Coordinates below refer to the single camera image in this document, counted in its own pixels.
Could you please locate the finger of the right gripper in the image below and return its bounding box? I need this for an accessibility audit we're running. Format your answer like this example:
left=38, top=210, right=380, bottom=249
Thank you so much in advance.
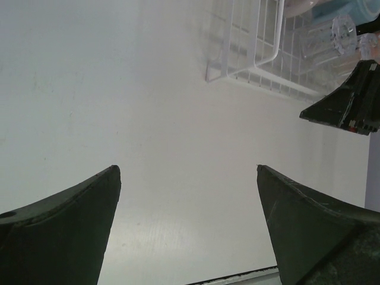
left=299, top=60, right=379, bottom=135

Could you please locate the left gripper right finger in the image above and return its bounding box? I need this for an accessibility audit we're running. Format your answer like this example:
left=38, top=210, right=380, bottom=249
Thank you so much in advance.
left=257, top=164, right=379, bottom=284

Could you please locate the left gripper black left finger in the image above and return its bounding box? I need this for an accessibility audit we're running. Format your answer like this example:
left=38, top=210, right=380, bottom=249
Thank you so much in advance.
left=1, top=165, right=121, bottom=284

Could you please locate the clear glass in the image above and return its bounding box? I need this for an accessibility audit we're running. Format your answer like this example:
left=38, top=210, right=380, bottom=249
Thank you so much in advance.
left=359, top=33, right=379, bottom=64
left=300, top=15, right=357, bottom=68

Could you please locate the light blue mug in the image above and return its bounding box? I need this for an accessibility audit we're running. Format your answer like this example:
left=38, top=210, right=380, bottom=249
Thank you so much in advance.
left=312, top=0, right=379, bottom=26

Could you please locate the clear acrylic dish rack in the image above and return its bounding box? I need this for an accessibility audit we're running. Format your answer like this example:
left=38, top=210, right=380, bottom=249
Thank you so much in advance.
left=205, top=1, right=361, bottom=102

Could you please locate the lilac ceramic mug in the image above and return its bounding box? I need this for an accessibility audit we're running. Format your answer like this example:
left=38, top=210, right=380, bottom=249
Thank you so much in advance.
left=283, top=0, right=318, bottom=18

